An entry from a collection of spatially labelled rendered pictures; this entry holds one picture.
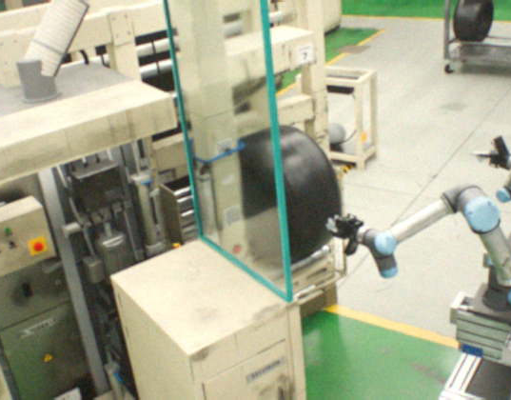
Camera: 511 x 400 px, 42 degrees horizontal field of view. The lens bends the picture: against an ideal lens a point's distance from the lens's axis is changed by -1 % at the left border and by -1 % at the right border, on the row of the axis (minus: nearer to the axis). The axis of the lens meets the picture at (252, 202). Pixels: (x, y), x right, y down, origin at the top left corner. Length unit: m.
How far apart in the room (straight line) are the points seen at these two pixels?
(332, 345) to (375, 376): 0.35
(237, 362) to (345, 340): 1.93
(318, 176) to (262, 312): 0.82
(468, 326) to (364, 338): 0.99
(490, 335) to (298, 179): 1.10
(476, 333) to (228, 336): 1.43
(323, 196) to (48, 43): 1.19
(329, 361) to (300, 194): 1.40
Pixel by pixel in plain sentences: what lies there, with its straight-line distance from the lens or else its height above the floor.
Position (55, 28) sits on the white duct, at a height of 2.04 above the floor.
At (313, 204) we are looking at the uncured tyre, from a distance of 2.70.
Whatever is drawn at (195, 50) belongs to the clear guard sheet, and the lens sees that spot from 2.10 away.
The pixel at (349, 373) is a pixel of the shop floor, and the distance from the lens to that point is 3.75.
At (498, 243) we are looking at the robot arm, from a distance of 2.68.
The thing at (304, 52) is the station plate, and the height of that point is 1.70.
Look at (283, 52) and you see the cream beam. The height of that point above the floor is 1.73.
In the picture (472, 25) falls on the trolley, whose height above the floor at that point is 0.60.
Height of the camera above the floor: 2.50
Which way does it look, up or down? 27 degrees down
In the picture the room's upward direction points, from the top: 6 degrees counter-clockwise
